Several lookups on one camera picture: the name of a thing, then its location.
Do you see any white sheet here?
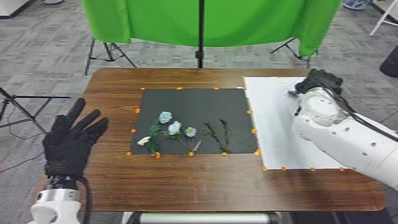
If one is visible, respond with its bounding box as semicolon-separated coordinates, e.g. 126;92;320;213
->
242;76;348;172

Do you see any black cable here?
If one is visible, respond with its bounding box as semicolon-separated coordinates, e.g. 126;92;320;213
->
322;84;398;143
75;176;94;224

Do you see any small white flower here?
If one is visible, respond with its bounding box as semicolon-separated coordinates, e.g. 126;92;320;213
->
135;135;155;147

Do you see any pale grey bar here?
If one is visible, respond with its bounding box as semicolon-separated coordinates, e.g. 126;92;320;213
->
137;212;272;224

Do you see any pale blue flower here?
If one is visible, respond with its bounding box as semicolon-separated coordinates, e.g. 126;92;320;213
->
148;111;176;158

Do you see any green sprig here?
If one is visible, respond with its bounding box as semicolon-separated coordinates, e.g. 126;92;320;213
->
217;118;235;154
203;121;226;154

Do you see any black stand pole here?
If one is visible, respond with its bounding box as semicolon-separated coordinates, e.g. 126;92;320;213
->
194;0;208;69

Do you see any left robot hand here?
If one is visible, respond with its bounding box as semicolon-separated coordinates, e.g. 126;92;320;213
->
41;97;112;180

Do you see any black tripod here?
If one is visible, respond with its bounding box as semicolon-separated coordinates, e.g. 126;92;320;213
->
82;38;139;76
268;36;315;66
0;87;73;135

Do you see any dark mat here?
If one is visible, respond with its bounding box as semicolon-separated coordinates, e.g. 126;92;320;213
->
128;87;261;156

